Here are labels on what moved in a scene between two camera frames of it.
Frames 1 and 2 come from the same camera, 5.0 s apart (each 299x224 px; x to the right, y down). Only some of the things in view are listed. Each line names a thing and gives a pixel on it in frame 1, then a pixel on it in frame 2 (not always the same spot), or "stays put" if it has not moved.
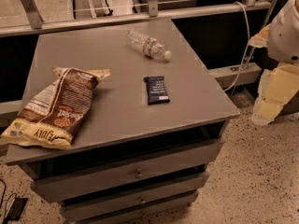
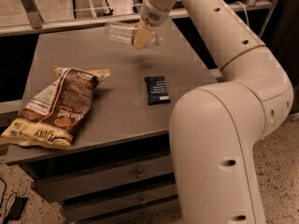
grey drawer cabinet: (130, 162) stays put
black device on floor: (16, 208) stays put
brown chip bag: (52, 115) stays put
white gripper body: (285, 36) -> (150, 15)
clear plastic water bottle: (151, 48) -> (123, 33)
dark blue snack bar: (157, 92) stays put
